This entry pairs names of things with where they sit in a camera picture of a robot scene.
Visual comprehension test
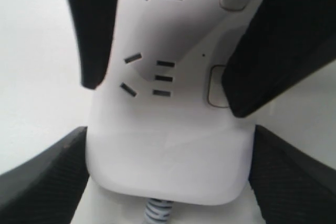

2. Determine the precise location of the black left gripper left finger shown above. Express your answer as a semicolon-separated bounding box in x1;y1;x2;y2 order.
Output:
1;126;89;223

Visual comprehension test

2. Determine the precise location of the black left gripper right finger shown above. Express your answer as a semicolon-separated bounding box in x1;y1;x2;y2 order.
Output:
249;125;335;223

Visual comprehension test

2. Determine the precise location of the white five-outlet power strip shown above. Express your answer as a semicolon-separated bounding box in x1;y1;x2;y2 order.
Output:
87;0;262;206

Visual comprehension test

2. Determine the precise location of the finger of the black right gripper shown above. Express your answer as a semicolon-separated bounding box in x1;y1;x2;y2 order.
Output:
68;0;118;89
222;0;335;118

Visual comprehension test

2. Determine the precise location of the grey power cord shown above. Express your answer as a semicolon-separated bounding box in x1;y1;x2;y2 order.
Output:
143;198;174;224

